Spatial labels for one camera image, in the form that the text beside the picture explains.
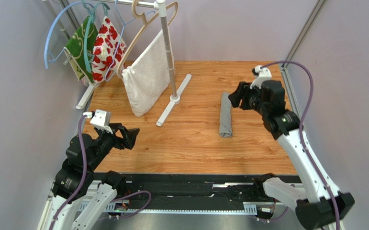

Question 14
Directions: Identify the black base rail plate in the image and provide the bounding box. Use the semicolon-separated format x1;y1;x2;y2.
95;172;291;213

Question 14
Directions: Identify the teal hanger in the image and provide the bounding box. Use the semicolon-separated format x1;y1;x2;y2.
81;0;110;72

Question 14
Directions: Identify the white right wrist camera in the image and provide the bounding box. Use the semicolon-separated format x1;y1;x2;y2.
250;65;272;89

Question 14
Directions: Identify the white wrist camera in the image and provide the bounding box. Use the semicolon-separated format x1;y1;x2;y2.
83;109;113;134
250;65;272;89

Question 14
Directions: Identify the grey cloth napkin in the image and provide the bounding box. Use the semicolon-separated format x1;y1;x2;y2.
219;92;233;138

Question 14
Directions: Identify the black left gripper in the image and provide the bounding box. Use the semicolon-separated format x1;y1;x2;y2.
87;122;140;171

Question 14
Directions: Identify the white clothes rack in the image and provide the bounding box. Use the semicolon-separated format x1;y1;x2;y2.
42;0;193;127

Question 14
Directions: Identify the white towel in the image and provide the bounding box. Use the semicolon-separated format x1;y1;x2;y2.
122;30;170;117

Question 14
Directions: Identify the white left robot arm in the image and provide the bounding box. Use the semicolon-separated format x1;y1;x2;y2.
48;123;140;230

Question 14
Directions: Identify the red floral white cloth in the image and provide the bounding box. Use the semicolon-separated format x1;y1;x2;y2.
91;16;119;82

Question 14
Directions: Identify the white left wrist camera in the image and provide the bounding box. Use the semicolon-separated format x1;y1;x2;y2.
83;109;113;134

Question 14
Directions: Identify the blue wire hanger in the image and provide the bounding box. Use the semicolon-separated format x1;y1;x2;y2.
104;0;159;81

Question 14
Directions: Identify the green patterned cloth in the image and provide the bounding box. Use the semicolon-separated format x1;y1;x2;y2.
64;16;98;83

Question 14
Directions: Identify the light blue hanger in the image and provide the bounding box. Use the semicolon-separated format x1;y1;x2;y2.
44;1;92;70

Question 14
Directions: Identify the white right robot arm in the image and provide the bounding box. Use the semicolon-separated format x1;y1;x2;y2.
228;80;355;230

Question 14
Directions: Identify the beige wooden hanger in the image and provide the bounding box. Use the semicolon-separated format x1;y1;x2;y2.
118;0;179;79

